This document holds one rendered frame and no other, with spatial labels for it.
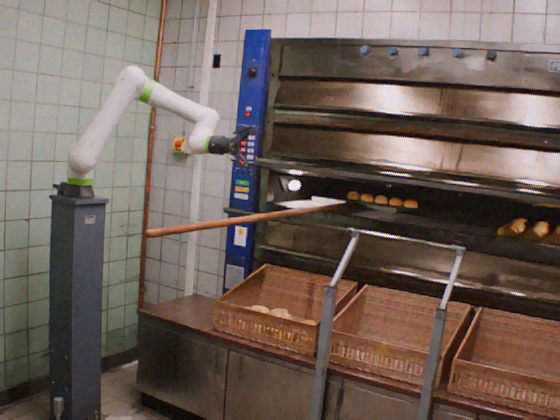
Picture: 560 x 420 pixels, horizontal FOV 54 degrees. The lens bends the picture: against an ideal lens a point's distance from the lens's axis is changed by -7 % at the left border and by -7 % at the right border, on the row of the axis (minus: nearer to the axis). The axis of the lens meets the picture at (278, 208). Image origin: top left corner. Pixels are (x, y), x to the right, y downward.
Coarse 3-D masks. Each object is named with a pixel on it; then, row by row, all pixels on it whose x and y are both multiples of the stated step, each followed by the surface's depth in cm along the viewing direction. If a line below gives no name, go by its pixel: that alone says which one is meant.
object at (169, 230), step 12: (336, 204) 326; (348, 204) 339; (252, 216) 248; (264, 216) 256; (276, 216) 265; (288, 216) 276; (156, 228) 196; (168, 228) 200; (180, 228) 206; (192, 228) 212; (204, 228) 218
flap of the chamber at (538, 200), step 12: (276, 168) 306; (288, 168) 300; (300, 168) 297; (312, 168) 294; (348, 180) 301; (360, 180) 291; (372, 180) 277; (384, 180) 274; (396, 180) 271; (408, 180) 268; (444, 192) 275; (456, 192) 263; (468, 192) 254; (480, 192) 251; (492, 192) 249; (504, 192) 246; (528, 204) 256; (540, 204) 247; (552, 204) 237
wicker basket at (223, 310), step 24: (264, 264) 322; (240, 288) 303; (264, 288) 321; (288, 288) 314; (312, 288) 308; (216, 312) 285; (240, 312) 278; (288, 312) 311; (312, 312) 305; (336, 312) 278; (240, 336) 278; (264, 336) 272; (312, 336) 259
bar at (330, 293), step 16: (304, 224) 272; (320, 224) 268; (352, 240) 258; (400, 240) 248; (416, 240) 245; (336, 272) 248; (336, 288) 243; (448, 288) 225; (320, 320) 244; (320, 336) 245; (432, 336) 220; (320, 352) 245; (432, 352) 220; (320, 368) 246; (432, 368) 220; (320, 384) 246; (432, 384) 221; (320, 400) 247; (320, 416) 250
